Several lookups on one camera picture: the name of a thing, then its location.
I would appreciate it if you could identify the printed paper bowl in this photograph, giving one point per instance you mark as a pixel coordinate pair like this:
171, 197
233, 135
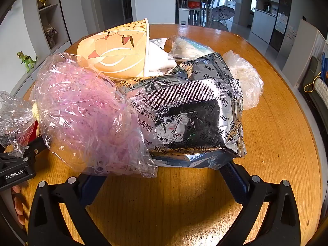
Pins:
115, 51

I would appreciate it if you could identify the white crumpled paper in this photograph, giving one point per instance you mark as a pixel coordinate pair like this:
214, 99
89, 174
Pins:
157, 59

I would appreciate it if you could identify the pink shredded paper bag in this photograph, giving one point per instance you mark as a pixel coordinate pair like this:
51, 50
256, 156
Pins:
87, 112

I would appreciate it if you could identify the dried flower bunch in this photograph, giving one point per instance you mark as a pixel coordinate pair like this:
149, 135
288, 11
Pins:
50, 34

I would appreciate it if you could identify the crumpled white plastic bag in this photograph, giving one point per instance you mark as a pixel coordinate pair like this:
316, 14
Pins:
246, 79

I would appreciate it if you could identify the white kitchen cabinet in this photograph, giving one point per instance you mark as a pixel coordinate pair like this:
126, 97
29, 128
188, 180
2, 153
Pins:
264, 21

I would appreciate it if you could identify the red object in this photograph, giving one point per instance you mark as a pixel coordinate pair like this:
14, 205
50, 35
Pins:
30, 132

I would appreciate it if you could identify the open patterned umbrella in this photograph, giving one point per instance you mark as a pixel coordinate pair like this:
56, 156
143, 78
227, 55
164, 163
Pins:
221, 12

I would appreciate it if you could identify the green dinosaur toy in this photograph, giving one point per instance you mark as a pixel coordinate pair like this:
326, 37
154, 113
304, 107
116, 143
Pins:
27, 59

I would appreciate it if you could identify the white low cabinet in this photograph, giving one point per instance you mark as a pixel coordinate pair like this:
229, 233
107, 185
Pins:
38, 78

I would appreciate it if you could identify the red bag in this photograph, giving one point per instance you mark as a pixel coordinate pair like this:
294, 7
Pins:
194, 4

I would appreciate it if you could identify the silver foil bag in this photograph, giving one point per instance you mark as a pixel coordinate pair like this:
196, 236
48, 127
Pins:
189, 112

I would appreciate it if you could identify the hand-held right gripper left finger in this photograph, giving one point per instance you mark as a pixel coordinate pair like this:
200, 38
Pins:
88, 189

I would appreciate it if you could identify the white wall shelf unit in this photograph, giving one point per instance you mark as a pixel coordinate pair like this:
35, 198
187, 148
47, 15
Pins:
55, 12

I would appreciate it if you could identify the yellow knitted item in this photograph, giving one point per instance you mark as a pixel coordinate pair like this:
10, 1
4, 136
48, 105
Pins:
36, 111

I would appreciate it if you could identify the clear packet with white filling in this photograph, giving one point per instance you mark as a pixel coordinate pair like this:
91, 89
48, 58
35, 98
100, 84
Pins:
189, 47

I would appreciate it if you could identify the crumpled clear plastic wrap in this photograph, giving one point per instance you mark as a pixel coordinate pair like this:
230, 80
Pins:
14, 112

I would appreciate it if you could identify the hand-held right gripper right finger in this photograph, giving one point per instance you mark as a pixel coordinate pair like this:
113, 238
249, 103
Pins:
238, 182

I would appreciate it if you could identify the person's left hand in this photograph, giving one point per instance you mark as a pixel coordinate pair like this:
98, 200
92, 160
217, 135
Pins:
19, 207

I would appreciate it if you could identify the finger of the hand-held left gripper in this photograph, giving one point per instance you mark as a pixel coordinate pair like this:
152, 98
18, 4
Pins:
34, 146

